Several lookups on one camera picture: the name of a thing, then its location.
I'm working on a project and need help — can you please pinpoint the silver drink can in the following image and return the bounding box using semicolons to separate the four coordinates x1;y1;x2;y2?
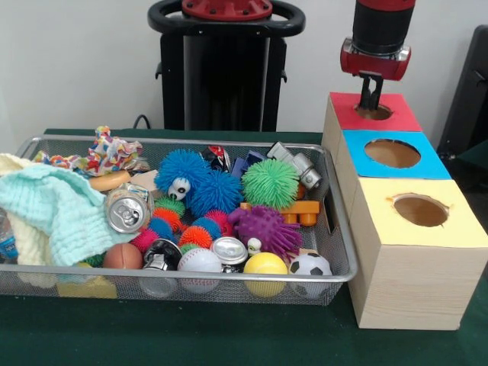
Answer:
105;182;156;234

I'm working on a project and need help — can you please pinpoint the small soccer ball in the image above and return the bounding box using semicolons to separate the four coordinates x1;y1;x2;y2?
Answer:
288;253;333;277

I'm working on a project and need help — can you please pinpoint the silver mesh bin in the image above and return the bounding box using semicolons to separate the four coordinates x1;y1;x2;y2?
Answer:
0;133;358;307

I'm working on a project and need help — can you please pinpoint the multicoloured printed cloth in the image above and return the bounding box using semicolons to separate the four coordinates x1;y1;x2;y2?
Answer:
34;126;144;178

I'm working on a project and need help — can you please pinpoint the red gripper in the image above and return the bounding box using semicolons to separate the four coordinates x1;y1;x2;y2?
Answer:
339;48;412;109

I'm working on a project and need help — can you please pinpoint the black upright panel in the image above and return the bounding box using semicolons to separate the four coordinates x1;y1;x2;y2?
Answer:
436;24;488;161

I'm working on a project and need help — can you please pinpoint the purple spiky rubber ball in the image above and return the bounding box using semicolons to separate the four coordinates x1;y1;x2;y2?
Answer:
227;205;303;262

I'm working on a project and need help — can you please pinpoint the green spiky rubber ball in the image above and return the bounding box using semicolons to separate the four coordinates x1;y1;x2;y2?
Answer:
242;159;300;210

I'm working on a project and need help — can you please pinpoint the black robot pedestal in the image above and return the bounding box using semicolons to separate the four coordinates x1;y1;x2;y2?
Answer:
147;0;306;133

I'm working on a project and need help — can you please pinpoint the yellow tennis ball toy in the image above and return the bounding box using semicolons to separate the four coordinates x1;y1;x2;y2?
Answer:
242;252;289;276

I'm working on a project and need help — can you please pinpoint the blue spiky rubber ball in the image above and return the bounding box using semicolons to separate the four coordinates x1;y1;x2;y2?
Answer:
154;148;213;201

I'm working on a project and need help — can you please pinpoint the dark green table cloth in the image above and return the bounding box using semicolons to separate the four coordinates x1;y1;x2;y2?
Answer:
0;128;488;366
455;139;488;163

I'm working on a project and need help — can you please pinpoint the wooden box with three holes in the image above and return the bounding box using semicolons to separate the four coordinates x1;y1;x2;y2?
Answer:
321;91;488;331

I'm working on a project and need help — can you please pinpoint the mint green muslin cloth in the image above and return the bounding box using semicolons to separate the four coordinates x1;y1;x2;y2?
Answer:
0;164;139;267

